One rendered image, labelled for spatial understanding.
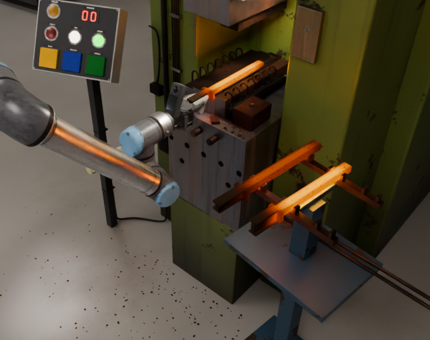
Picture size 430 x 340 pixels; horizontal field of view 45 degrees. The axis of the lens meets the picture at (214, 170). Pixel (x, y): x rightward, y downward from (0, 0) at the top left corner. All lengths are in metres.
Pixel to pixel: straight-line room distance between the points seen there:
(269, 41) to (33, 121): 1.25
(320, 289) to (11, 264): 1.63
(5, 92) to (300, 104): 0.99
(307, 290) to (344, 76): 0.67
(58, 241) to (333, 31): 1.75
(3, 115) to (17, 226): 1.65
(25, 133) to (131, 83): 2.75
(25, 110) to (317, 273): 0.94
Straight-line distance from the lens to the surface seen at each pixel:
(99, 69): 2.06
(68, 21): 2.14
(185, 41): 2.09
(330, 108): 1.78
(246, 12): 1.78
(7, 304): 2.57
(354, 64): 1.67
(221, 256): 2.24
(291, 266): 1.61
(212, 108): 1.91
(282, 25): 2.20
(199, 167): 2.02
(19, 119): 1.29
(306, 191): 1.45
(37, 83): 4.13
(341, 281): 1.61
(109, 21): 2.07
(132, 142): 1.64
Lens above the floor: 1.95
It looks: 39 degrees down
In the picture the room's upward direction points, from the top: 2 degrees clockwise
